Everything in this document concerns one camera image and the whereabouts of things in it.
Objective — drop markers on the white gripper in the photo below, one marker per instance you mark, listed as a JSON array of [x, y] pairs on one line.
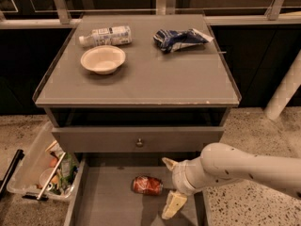
[[180, 176]]

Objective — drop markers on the red coke can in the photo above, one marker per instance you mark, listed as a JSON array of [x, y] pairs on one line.
[[147, 185]]

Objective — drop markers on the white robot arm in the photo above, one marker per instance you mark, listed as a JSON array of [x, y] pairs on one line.
[[221, 164]]

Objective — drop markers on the open grey middle drawer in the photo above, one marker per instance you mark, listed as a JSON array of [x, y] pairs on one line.
[[103, 196]]

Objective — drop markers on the grey drawer cabinet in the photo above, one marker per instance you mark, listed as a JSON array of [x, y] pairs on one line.
[[192, 87]]

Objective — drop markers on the grey top drawer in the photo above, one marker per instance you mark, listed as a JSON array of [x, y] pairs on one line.
[[135, 139]]

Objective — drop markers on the clear plastic storage bin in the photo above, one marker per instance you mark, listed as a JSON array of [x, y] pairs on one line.
[[37, 165]]

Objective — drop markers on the blue chip bag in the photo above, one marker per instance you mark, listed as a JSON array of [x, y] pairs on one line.
[[169, 41]]

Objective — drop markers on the white plastic bottle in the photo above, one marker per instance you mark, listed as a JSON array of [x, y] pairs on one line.
[[116, 35]]

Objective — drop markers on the white cylindrical robot post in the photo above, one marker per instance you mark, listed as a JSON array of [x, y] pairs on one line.
[[285, 91]]

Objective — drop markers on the black bin lid handle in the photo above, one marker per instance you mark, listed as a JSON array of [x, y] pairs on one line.
[[18, 156]]

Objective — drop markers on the metal window frame railing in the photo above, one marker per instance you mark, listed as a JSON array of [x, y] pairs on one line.
[[18, 14]]

